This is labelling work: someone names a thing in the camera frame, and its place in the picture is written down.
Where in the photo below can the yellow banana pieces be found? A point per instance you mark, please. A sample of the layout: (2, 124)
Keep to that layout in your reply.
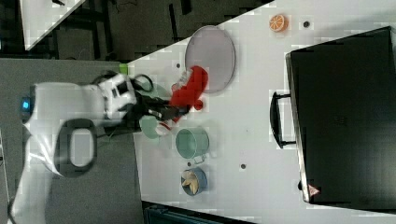
(191, 181)

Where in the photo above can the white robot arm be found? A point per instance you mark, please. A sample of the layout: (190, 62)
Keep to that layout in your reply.
(61, 121)

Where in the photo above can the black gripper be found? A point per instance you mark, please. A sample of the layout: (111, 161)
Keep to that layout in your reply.
(155, 107)

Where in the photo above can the green cup with handle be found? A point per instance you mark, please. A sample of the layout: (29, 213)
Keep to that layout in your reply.
(192, 144)

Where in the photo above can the black oven door handle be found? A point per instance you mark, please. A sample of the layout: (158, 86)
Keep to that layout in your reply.
(275, 120)

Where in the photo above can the orange slice toy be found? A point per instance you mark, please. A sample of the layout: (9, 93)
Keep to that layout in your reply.
(278, 23)

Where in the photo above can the green perforated colander basket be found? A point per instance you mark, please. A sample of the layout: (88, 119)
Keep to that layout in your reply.
(148, 124)

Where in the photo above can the green marker tube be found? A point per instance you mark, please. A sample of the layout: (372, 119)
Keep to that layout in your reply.
(124, 68)

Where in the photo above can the blue bowl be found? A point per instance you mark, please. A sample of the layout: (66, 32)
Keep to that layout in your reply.
(202, 179)

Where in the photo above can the white side table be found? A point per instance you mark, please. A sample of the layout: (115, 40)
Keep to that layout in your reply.
(40, 17)

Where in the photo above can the teal metal frame rail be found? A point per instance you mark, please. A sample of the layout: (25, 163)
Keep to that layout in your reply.
(155, 213)

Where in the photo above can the red ketchup bottle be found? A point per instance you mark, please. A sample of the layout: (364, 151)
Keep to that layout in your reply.
(186, 91)

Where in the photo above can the grey oval plate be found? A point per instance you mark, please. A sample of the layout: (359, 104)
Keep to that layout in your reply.
(212, 49)

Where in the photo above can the red toy strawberry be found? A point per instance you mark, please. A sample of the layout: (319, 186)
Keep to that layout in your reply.
(199, 104)

